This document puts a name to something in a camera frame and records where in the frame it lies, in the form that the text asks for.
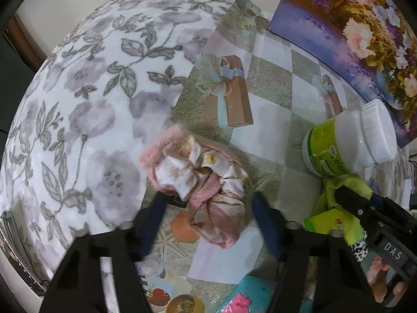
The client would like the flower painting canvas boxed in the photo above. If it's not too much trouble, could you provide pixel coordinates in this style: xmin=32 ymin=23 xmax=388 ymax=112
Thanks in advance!
xmin=269 ymin=0 xmax=417 ymax=149

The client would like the green cloth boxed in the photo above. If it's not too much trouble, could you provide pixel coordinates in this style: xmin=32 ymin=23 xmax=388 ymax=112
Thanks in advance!
xmin=314 ymin=174 xmax=375 ymax=264

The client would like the green tissue pack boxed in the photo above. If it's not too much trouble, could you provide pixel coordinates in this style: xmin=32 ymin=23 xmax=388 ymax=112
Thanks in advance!
xmin=302 ymin=209 xmax=362 ymax=245

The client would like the white bottle green label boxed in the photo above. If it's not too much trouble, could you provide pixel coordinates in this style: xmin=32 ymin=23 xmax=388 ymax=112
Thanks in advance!
xmin=301 ymin=99 xmax=398 ymax=178

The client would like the grey floral blanket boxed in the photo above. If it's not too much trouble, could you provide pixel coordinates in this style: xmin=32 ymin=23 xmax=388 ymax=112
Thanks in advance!
xmin=0 ymin=0 xmax=229 ymax=297

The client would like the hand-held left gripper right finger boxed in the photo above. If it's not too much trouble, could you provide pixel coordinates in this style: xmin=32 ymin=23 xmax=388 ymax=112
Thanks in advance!
xmin=251 ymin=192 xmax=372 ymax=313

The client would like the person's right hand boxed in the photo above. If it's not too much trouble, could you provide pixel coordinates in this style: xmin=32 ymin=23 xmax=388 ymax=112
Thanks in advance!
xmin=366 ymin=256 xmax=409 ymax=304

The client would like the cow print scrunchie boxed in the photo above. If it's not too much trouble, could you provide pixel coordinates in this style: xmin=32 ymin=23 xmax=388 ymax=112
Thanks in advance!
xmin=350 ymin=231 xmax=370 ymax=263

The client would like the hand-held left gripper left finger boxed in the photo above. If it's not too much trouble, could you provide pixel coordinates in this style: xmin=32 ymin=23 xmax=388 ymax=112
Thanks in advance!
xmin=39 ymin=192 xmax=168 ymax=313

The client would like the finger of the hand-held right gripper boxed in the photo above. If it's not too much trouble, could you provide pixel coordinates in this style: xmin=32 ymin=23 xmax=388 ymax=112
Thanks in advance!
xmin=335 ymin=185 xmax=391 ymax=235
xmin=370 ymin=193 xmax=417 ymax=225

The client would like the teal plastic box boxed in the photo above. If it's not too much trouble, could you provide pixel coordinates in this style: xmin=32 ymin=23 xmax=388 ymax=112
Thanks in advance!
xmin=217 ymin=275 xmax=313 ymax=313

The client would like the dark door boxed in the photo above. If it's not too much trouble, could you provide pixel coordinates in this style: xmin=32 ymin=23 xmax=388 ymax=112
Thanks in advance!
xmin=0 ymin=16 xmax=43 ymax=137

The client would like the pink floral scrunchie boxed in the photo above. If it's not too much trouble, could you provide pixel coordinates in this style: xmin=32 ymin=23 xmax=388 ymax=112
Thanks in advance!
xmin=140 ymin=125 xmax=250 ymax=249

